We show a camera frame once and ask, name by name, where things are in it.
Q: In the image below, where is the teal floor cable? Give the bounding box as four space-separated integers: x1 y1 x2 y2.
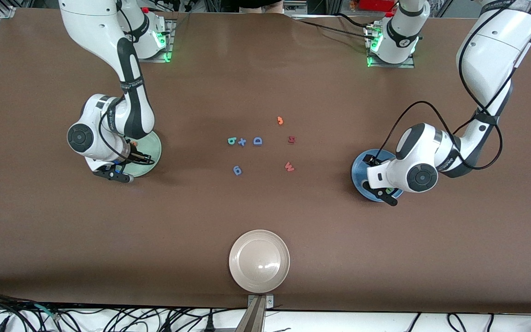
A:
34 303 61 321

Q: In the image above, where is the thin black table cable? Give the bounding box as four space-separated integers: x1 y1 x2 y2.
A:
332 12 374 29
299 18 372 37

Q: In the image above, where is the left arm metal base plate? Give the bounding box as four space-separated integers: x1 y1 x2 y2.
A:
365 23 416 69

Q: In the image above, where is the pale green plate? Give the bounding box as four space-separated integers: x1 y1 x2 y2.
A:
120 130 162 178

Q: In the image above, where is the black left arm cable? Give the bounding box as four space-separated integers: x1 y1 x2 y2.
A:
378 9 531 170

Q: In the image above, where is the aluminium camera mount post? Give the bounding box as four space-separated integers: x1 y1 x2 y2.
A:
236 294 275 332

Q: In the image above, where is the red box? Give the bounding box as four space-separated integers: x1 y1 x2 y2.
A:
360 0 395 12

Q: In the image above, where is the beige plate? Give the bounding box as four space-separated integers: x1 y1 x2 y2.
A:
229 230 290 294

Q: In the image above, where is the blue plate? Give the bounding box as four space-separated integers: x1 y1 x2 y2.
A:
351 148 404 202

